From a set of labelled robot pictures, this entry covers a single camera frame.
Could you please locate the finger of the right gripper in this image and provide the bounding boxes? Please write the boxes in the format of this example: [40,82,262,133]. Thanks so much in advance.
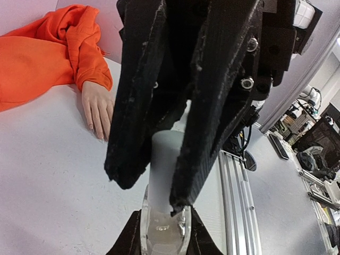
[169,1,263,216]
[104,1,167,190]

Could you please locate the clear nail polish bottle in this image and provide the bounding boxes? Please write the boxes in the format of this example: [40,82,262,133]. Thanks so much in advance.
[140,188,192,254]

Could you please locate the mannequin hand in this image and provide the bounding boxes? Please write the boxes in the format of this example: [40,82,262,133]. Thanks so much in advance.
[81,81,114,141]

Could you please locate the aluminium front rail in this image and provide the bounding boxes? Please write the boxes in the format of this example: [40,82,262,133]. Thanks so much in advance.
[218,151,262,255]

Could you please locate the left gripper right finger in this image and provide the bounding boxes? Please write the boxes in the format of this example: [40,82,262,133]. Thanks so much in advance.
[187,206,223,255]

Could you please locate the orange hoodie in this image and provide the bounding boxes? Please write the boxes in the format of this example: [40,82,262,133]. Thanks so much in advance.
[1,4,113,111]

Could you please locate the white nail polish cap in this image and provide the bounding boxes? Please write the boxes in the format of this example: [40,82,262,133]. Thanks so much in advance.
[148,130,184,214]

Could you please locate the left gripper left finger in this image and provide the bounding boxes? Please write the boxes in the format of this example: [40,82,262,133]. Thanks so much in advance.
[106,210,141,255]

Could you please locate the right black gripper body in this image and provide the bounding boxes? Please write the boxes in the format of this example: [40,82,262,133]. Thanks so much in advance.
[164,0,324,107]

